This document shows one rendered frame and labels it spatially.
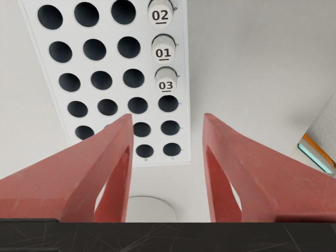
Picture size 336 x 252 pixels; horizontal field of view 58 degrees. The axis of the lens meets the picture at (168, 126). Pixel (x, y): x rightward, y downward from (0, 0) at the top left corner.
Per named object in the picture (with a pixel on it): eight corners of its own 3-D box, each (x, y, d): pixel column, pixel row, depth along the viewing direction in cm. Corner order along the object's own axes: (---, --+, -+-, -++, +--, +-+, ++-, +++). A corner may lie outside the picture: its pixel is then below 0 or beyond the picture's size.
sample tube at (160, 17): (172, 2, 18) (174, 28, 15) (152, 4, 18) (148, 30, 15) (171, -20, 18) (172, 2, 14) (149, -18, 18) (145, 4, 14)
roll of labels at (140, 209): (94, 215, 31) (86, 251, 28) (145, 185, 29) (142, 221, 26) (140, 244, 35) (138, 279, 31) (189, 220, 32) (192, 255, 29)
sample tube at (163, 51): (174, 33, 20) (176, 64, 16) (154, 34, 20) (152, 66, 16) (172, 13, 19) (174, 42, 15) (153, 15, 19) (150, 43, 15)
